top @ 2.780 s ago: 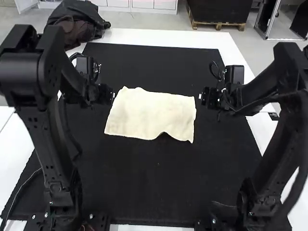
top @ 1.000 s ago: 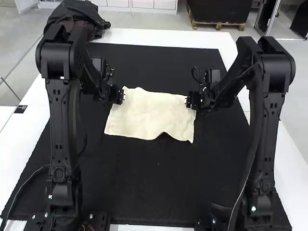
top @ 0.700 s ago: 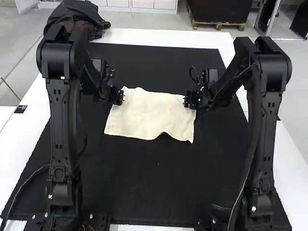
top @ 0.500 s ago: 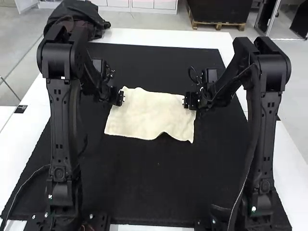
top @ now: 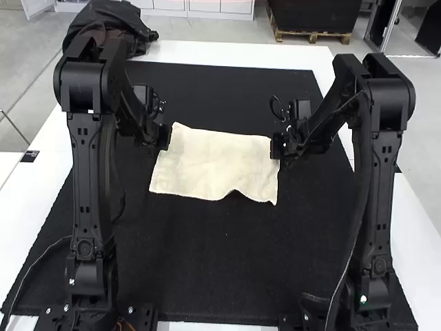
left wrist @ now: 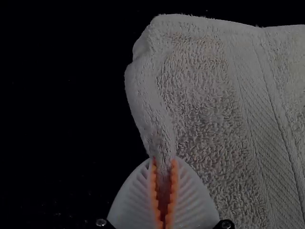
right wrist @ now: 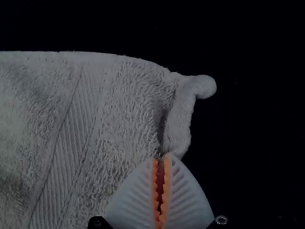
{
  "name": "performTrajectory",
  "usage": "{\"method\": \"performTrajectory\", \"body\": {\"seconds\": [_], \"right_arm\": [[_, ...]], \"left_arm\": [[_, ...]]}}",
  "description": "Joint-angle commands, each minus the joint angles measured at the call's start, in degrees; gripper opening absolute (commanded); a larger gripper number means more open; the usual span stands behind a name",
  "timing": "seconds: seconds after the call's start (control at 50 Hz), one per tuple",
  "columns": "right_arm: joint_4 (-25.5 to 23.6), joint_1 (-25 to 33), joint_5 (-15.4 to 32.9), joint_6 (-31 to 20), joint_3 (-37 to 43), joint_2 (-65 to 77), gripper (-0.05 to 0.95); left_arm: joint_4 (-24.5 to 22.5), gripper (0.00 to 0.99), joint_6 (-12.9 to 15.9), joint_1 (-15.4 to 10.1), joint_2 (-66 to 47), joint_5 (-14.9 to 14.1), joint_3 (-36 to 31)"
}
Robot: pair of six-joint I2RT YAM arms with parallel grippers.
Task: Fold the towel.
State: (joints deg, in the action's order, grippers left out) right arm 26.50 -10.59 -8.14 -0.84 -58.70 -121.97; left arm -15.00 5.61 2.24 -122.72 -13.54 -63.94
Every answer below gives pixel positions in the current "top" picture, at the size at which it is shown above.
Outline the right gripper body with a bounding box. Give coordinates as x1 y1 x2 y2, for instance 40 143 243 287
269 128 304 161

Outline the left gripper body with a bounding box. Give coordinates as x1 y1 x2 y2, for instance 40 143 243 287
141 116 172 152

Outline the pale towel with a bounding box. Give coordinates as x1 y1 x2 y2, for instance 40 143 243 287
148 121 281 207

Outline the black mat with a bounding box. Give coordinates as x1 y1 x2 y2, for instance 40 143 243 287
1 59 420 329

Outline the wooden pallet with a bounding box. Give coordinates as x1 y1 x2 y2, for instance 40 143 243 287
267 6 353 46

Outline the black fabric bag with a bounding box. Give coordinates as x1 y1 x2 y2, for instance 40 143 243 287
63 0 161 60

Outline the black crate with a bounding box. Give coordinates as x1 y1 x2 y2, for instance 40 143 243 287
267 0 363 34

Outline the white cupboard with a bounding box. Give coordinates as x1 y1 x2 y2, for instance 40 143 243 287
149 0 256 20

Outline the black panel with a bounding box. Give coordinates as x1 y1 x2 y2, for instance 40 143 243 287
414 0 441 58

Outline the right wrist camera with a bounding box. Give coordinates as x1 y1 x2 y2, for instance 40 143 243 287
291 99 311 120

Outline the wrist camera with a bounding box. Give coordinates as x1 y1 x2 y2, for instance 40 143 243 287
132 83 156 107
291 99 311 120

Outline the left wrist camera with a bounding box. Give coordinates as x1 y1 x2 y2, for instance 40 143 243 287
132 83 156 107

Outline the metal frame cart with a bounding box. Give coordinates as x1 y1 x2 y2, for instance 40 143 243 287
361 0 404 53

